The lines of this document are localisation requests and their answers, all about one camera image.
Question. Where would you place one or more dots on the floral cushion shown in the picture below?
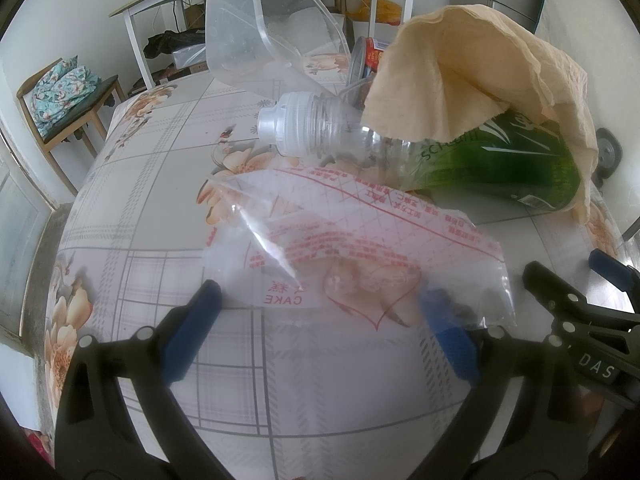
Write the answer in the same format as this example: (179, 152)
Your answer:
(65, 85)

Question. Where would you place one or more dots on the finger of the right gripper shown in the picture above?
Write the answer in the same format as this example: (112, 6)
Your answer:
(616, 331)
(624, 278)

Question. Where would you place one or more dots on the green plastic bottle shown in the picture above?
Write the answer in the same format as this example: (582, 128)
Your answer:
(508, 156)

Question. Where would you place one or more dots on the yellow plastic bag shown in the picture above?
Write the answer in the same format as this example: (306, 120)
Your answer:
(386, 12)

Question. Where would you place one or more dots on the black bag under desk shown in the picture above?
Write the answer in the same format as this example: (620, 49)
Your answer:
(169, 42)

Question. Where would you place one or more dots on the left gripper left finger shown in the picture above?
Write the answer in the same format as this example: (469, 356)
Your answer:
(94, 435)

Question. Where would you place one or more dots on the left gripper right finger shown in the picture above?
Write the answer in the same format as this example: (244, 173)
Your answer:
(546, 437)

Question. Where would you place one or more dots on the beige paper napkin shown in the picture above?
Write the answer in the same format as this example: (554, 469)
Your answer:
(451, 70)

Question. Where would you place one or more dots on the clear plastic container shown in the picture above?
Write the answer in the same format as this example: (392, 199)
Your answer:
(270, 47)

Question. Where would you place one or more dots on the red drink can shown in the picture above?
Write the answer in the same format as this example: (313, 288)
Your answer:
(365, 58)

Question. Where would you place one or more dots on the clear cake wrapper bag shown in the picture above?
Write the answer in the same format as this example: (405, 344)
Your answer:
(319, 240)

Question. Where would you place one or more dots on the wooden chair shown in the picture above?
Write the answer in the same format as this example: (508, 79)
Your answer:
(74, 123)

